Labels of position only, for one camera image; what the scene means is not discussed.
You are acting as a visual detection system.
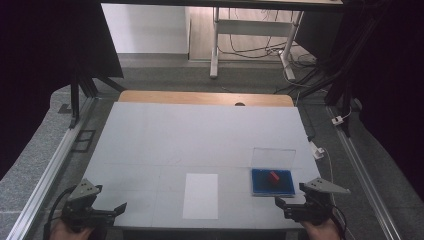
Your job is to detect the blue box with clear lid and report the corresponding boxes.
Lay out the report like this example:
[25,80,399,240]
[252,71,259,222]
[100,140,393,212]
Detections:
[250,147,297,198]

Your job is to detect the white plug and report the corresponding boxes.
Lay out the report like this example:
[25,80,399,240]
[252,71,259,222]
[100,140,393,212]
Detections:
[310,141,326,161]

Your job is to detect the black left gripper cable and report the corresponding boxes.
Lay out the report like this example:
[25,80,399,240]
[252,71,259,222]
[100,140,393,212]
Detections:
[42,185,77,240]

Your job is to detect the person's left hand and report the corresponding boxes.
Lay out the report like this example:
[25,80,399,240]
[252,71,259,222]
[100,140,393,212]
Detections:
[49,218,98,240]

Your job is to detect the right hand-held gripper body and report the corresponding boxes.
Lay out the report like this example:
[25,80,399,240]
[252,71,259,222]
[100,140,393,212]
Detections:
[283,177,352,225]

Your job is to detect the white cable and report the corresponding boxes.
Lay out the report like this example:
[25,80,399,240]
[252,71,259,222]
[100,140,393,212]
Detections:
[321,146,338,206]

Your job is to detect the white paper sheet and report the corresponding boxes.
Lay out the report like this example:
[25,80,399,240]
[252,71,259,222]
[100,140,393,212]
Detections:
[182,173,220,220]

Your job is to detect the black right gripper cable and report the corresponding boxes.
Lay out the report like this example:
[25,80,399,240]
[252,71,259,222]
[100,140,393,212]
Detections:
[331,204,349,240]

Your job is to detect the person's right hand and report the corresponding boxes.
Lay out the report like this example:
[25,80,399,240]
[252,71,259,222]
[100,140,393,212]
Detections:
[299,218,343,240]

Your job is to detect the black floor cables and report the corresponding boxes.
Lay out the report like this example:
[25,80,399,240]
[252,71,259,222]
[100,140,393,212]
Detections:
[218,8,319,69]

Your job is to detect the black curtain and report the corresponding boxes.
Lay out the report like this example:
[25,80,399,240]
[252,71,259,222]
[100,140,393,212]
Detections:
[0,0,125,181]
[294,0,424,203]

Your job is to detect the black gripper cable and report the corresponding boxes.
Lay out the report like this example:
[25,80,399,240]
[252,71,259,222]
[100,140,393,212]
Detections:
[331,204,349,240]
[42,185,77,240]

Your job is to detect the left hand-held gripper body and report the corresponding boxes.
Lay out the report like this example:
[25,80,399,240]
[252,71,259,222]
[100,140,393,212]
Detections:
[60,178,117,231]

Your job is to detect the white-legged desk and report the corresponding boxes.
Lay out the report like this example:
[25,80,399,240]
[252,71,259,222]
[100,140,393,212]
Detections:
[101,0,344,82]

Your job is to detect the aluminium rail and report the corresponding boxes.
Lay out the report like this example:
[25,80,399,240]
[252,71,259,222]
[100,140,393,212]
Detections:
[324,105,403,240]
[6,96,98,240]

